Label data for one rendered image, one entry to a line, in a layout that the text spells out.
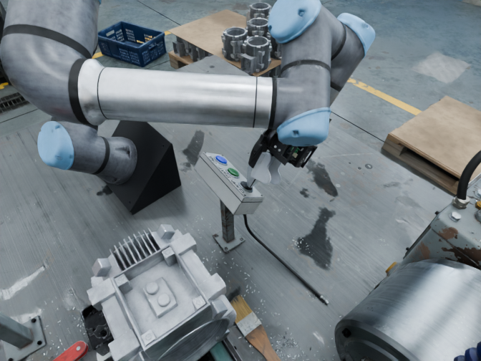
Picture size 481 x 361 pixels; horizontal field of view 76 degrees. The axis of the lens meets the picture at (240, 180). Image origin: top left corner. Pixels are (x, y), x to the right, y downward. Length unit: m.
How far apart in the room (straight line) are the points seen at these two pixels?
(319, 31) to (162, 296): 0.44
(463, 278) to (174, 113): 0.48
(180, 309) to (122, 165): 0.58
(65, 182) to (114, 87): 0.75
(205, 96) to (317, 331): 0.61
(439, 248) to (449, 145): 1.96
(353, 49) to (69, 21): 0.44
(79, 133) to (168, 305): 0.57
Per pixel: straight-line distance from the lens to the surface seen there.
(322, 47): 0.49
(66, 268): 0.98
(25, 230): 1.12
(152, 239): 0.60
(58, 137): 0.90
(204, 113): 0.45
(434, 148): 2.50
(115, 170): 0.98
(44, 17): 0.55
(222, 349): 0.68
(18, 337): 0.89
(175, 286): 0.51
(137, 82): 0.47
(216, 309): 0.52
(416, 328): 0.50
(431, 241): 0.65
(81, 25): 0.56
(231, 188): 0.66
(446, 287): 0.55
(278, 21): 0.51
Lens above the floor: 1.58
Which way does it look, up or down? 48 degrees down
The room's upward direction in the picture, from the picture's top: straight up
